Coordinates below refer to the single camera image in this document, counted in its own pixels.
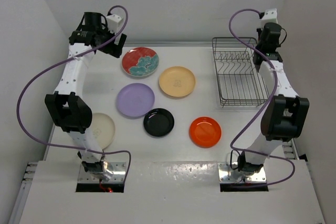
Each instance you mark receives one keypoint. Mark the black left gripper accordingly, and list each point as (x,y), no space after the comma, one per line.
(114,50)

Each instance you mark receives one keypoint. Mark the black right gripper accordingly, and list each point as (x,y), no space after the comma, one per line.
(260,30)

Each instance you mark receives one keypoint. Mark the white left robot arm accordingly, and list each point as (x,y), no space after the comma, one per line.
(66,105)

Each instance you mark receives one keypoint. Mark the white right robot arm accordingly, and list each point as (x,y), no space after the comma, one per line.
(284,112)

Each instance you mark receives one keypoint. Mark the red teal floral plate right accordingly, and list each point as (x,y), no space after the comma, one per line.
(140,62)

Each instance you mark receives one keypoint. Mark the purple plate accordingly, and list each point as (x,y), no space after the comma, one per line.
(135,100)

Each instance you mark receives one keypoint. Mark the yellow plate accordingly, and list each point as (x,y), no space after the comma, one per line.
(177,81)

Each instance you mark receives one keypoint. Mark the cream bear plate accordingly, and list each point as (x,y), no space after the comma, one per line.
(103,128)

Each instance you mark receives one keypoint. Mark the black plate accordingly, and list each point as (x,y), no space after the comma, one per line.
(158,122)

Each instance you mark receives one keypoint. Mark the orange plate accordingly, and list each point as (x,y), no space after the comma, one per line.
(205,132)

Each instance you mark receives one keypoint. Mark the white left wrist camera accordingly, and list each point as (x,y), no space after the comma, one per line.
(114,22)

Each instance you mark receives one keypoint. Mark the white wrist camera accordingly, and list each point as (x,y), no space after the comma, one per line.
(268,16)
(114,22)

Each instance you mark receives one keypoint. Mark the wire dish rack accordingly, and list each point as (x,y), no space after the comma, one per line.
(239,84)

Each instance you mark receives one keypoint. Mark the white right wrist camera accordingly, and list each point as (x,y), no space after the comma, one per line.
(268,16)

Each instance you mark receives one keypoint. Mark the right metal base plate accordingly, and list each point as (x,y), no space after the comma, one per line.
(229,175)

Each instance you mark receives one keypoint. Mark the metal base plate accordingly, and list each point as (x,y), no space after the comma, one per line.
(229,175)
(112,173)

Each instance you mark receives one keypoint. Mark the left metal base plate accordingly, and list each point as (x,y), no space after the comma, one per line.
(112,173)

